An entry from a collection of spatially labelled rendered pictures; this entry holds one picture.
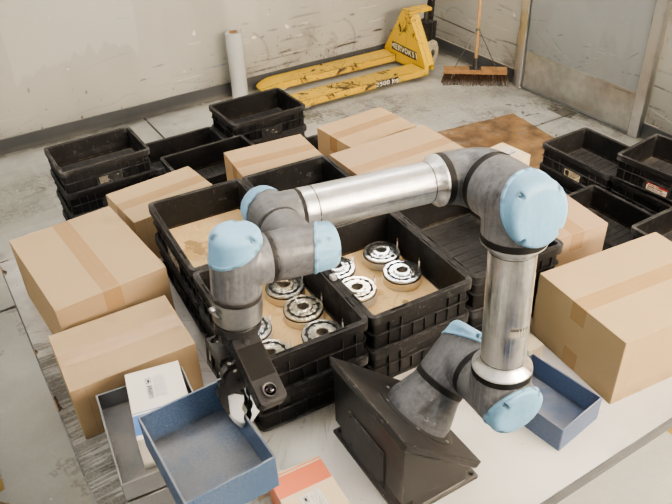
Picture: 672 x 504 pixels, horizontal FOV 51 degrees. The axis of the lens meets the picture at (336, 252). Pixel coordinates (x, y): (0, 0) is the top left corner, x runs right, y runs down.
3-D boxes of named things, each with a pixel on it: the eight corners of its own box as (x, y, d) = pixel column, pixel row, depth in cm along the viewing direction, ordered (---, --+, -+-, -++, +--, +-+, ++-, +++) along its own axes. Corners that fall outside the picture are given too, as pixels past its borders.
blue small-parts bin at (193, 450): (280, 485, 112) (276, 456, 108) (192, 533, 106) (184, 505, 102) (226, 406, 126) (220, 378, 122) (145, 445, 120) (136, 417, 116)
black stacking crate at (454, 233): (559, 280, 194) (565, 246, 187) (471, 316, 183) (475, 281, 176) (469, 214, 223) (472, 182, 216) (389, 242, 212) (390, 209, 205)
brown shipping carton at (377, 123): (379, 143, 290) (379, 106, 280) (414, 163, 275) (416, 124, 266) (318, 165, 276) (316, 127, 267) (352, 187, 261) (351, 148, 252)
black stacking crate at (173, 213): (297, 273, 200) (294, 239, 194) (197, 307, 189) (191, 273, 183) (243, 210, 229) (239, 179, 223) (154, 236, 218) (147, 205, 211)
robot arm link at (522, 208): (498, 385, 151) (520, 144, 124) (544, 429, 139) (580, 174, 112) (450, 403, 147) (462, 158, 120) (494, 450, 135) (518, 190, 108)
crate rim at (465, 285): (474, 287, 177) (475, 280, 176) (371, 328, 166) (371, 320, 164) (389, 214, 206) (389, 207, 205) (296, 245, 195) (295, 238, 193)
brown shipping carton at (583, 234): (598, 267, 216) (608, 222, 207) (539, 287, 209) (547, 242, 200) (536, 220, 239) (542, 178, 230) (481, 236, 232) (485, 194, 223)
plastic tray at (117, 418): (221, 463, 148) (218, 447, 146) (126, 501, 142) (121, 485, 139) (185, 381, 169) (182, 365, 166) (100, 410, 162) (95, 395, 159)
